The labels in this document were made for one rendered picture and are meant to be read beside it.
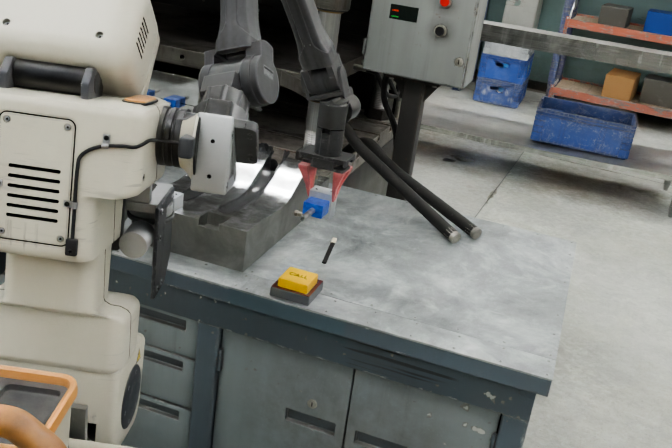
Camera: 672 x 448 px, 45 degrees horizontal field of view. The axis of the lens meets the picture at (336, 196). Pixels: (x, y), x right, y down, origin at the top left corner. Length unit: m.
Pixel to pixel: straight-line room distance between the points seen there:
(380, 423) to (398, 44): 1.10
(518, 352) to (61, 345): 0.79
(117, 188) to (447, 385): 0.77
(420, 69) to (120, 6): 1.31
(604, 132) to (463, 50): 3.00
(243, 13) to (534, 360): 0.79
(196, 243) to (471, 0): 1.04
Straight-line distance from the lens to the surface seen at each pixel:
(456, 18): 2.27
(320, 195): 1.66
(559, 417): 2.91
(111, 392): 1.31
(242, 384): 1.75
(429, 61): 2.30
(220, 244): 1.64
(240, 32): 1.27
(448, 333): 1.53
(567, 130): 5.21
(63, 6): 1.16
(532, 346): 1.56
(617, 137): 5.21
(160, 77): 2.56
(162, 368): 1.83
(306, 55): 1.57
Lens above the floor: 1.53
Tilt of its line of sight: 20 degrees down
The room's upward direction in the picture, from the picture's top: 8 degrees clockwise
